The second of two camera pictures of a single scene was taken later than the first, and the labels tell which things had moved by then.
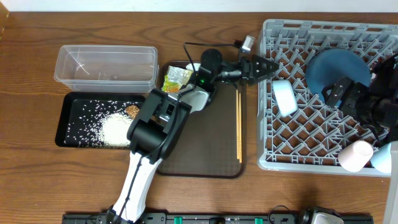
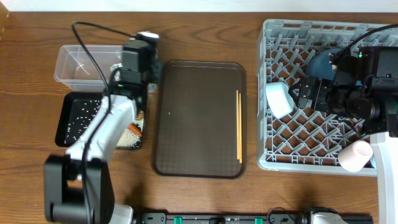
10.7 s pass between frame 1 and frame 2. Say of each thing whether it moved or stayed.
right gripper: moved
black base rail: stayed
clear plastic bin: stayed
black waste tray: stayed
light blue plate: moved
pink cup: stayed
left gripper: moved
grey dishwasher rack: stayed
